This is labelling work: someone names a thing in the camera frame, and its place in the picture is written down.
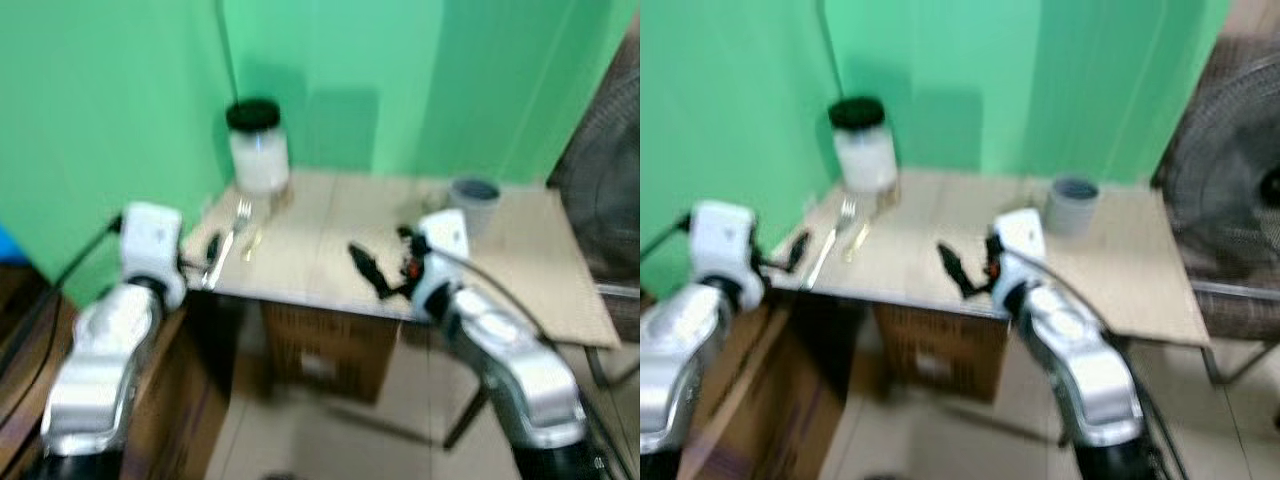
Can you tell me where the silver metal fork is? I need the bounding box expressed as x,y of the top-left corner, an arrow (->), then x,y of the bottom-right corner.
201,198 -> 254,292
806,197 -> 860,292

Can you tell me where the small brown cardboard box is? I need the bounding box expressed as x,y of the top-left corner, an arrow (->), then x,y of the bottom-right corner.
261,302 -> 402,406
874,304 -> 1008,405

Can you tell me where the grey cup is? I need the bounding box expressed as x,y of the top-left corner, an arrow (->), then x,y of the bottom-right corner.
447,176 -> 503,241
1045,174 -> 1101,239

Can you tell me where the white jar with black lid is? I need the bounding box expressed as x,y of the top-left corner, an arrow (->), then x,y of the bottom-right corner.
225,98 -> 293,198
827,96 -> 901,196

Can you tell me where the large brown cardboard box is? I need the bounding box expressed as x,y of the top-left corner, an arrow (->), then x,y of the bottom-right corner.
676,296 -> 801,480
118,298 -> 239,480

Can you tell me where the dark metal table leg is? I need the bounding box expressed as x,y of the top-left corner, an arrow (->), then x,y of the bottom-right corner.
443,384 -> 493,452

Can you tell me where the brown wooden furniture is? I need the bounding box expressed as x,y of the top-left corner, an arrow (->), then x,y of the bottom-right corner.
0,262 -> 81,473

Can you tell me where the dark round electric fan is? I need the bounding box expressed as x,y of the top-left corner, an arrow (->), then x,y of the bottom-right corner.
547,45 -> 641,286
1160,52 -> 1280,291

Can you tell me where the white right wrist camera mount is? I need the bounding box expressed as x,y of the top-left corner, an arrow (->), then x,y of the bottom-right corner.
992,207 -> 1049,301
409,209 -> 472,323

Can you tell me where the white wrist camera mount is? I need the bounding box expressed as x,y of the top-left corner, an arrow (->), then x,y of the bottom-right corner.
409,209 -> 472,323
992,207 -> 1049,301
119,201 -> 188,306
689,199 -> 767,304

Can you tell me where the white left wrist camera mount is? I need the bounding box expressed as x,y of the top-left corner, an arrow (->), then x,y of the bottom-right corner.
689,199 -> 767,304
119,201 -> 188,306

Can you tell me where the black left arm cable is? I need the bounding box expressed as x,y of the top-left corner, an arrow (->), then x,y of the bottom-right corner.
640,212 -> 694,259
0,213 -> 125,376

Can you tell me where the metal chair frame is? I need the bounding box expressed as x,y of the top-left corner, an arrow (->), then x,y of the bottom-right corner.
1192,280 -> 1280,389
583,282 -> 641,393

